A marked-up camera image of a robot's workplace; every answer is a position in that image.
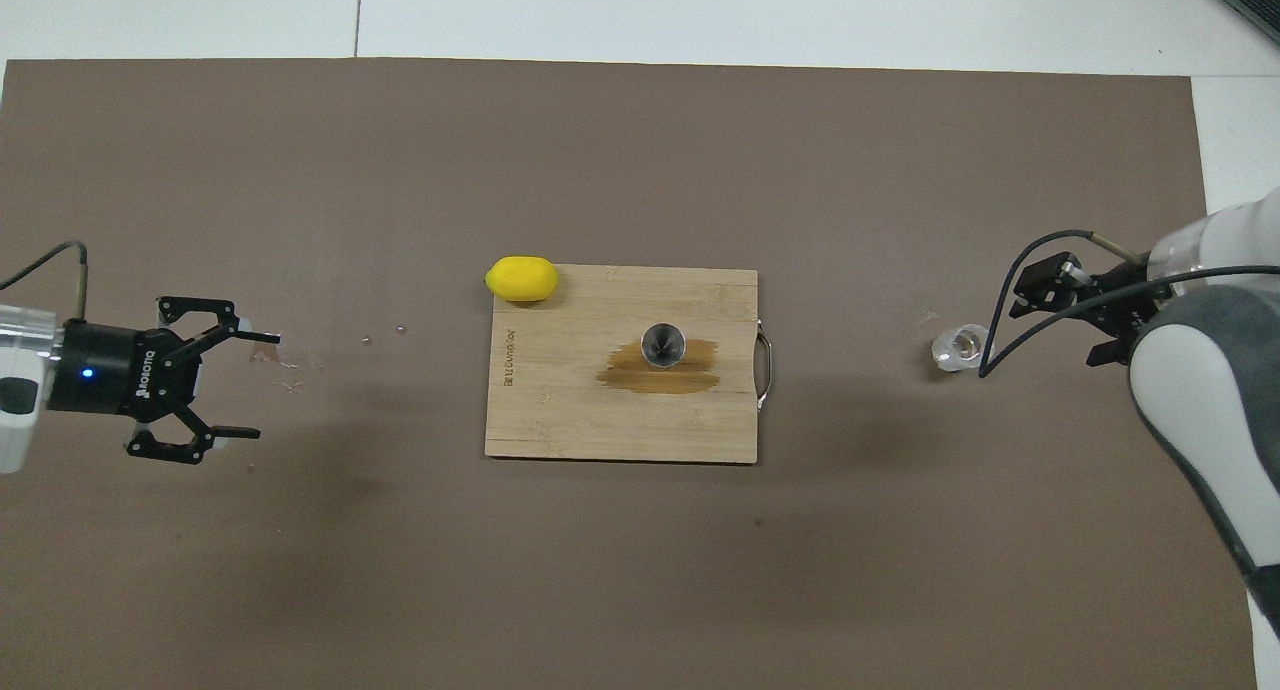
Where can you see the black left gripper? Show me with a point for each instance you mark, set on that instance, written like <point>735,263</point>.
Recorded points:
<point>100,370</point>

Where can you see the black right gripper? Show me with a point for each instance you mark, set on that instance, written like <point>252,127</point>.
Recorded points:
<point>1120,310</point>

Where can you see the clear glass cup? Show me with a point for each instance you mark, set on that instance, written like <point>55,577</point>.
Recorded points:
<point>958,350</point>

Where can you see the metal jigger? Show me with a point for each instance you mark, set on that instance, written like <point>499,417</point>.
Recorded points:
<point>663,346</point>

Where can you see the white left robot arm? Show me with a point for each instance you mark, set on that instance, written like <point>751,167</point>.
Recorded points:
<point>20,410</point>

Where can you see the brown table mat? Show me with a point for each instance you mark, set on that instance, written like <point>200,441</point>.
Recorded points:
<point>300,570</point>

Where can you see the yellow lemon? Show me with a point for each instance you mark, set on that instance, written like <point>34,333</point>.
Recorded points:
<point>522,279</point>

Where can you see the wooden cutting board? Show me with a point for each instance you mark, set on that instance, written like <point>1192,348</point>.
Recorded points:
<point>560,410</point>

